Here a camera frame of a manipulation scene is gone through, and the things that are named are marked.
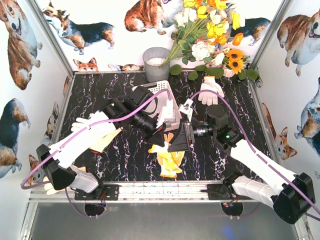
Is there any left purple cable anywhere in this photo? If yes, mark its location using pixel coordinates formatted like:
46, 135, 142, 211
20, 89, 173, 220

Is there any grey metal bucket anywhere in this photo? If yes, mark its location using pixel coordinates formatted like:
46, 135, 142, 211
142, 47, 170, 83

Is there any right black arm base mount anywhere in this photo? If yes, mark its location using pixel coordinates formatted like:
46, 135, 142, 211
200, 172, 251, 200

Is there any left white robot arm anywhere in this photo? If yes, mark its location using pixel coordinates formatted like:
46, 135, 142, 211
36, 85, 174, 200

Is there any white glove by flowers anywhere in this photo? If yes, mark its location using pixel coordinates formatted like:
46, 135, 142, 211
198, 75, 225, 106

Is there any artificial flower bouquet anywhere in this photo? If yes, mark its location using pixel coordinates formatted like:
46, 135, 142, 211
161, 0, 259, 80

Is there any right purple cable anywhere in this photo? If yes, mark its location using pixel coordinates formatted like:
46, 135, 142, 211
183, 89, 320, 223

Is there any white perforated storage basket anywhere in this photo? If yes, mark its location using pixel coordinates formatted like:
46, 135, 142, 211
140, 80, 182, 132

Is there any aluminium front rail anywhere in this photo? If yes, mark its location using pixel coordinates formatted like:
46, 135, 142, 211
28, 181, 261, 203

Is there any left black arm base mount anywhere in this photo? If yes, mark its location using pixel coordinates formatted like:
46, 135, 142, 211
74, 175, 120, 201

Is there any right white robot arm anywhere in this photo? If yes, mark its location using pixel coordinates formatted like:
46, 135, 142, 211
168, 105, 316, 225

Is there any white knit glove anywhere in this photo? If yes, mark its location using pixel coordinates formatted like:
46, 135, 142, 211
71, 110, 109, 132

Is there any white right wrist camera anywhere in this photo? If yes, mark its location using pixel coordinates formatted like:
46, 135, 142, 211
178, 98, 194, 115

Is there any purple cable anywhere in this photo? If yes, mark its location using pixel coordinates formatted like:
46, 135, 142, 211
20, 89, 173, 220
183, 89, 320, 223

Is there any yellow palm glove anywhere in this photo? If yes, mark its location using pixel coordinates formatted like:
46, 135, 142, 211
148, 132, 185, 178

